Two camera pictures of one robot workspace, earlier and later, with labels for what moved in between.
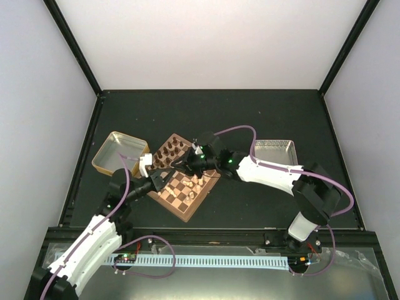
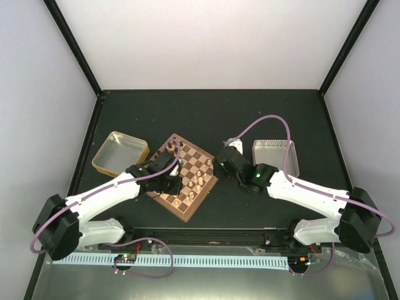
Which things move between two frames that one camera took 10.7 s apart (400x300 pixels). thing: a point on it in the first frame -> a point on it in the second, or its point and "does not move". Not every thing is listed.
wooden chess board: [184, 191] does not move
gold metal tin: [120, 150] does not move
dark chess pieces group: [161, 158] does not move
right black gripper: [187, 165] -> [219, 169]
